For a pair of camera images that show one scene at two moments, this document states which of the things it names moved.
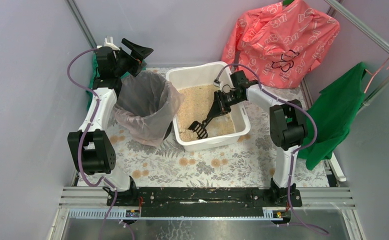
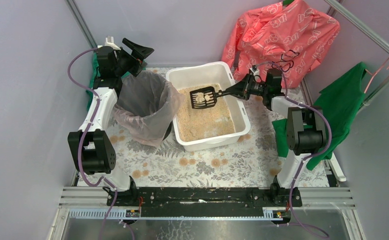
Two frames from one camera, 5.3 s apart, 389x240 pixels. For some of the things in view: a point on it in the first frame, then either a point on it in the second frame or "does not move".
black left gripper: x=128 y=59 does not move
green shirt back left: x=95 y=75 does not move
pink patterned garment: x=279 y=41 does not move
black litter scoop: x=199 y=128 -> x=205 y=97
